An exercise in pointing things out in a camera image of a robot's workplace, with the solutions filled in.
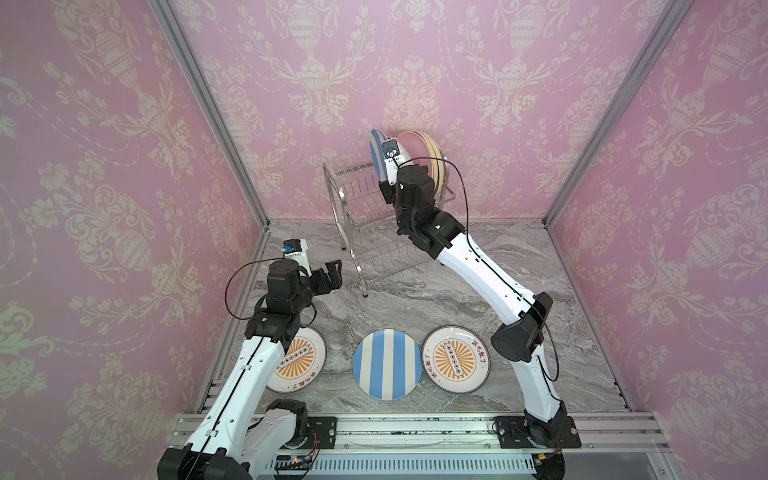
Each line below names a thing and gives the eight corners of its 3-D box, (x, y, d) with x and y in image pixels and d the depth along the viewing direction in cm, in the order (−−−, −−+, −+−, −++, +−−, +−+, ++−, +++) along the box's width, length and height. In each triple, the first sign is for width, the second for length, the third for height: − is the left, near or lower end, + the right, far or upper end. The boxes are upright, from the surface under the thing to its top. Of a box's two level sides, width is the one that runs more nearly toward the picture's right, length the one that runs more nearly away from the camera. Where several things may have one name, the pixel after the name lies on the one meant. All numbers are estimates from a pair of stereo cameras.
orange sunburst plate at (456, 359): (423, 393, 82) (424, 391, 80) (419, 327, 94) (420, 324, 93) (495, 393, 82) (497, 391, 80) (481, 327, 94) (483, 324, 93)
